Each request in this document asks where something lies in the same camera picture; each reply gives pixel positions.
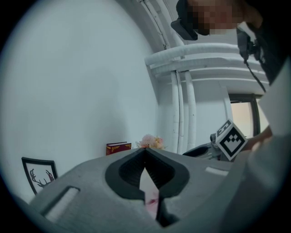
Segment white ceiling conduits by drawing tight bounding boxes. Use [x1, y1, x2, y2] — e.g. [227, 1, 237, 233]
[136, 0, 184, 60]

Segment single white vertical pipe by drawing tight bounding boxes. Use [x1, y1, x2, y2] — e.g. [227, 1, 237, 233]
[184, 71, 197, 151]

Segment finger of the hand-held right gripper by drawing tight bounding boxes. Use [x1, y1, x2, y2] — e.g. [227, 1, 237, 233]
[182, 145, 209, 158]

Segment black framed deer picture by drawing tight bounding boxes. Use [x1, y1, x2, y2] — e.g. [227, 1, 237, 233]
[21, 157, 59, 196]

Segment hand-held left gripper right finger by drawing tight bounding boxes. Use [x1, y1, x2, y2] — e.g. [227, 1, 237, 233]
[145, 147, 246, 233]

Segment black chest device with cable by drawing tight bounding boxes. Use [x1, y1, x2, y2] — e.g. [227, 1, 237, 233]
[236, 26, 267, 93]

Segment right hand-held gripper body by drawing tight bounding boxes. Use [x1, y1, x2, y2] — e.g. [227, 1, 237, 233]
[200, 118, 248, 162]

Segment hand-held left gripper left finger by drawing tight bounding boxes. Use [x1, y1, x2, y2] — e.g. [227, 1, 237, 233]
[29, 147, 160, 233]

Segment person's torso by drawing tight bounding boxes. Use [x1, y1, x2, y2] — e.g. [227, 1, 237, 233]
[224, 13, 291, 233]

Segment thick white insulated horizontal pipe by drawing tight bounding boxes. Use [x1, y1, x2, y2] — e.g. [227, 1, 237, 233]
[144, 43, 242, 67]

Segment thin white insulated horizontal pipe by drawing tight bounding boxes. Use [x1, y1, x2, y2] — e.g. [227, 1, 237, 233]
[149, 56, 266, 77]

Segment red book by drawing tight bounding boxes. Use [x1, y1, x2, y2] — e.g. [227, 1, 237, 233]
[105, 142, 132, 156]

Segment white and pink clothes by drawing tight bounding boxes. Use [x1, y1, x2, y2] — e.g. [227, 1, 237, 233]
[139, 167, 160, 219]

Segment white vertical pipe pair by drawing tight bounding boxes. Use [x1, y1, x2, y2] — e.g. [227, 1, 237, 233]
[171, 70, 185, 155]

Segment dark framed window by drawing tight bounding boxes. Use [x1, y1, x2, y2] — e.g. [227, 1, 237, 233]
[228, 92, 271, 139]

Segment person's head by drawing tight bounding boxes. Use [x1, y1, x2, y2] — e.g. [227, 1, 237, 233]
[177, 0, 264, 36]

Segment pink flower bouquet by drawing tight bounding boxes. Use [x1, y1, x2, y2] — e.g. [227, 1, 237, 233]
[135, 134, 168, 150]

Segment person's right forearm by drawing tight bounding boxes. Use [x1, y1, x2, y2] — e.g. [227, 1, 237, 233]
[243, 126, 274, 152]

